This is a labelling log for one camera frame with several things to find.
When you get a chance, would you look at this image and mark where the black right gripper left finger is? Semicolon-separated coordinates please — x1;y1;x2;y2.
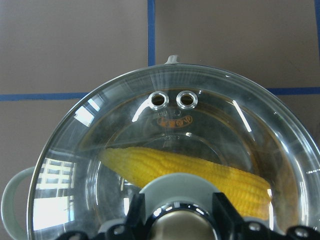
57;193;145;240

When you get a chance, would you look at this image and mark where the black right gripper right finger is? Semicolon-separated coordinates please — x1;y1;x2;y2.
212;192;320;240

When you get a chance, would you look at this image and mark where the yellow corn cob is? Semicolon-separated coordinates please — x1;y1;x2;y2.
98;147;272;220

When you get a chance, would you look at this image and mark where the glass pot lid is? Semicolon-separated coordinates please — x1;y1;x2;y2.
26;63;320;240

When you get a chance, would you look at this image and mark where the white pot with steel rim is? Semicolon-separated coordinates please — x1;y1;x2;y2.
0;54;320;240

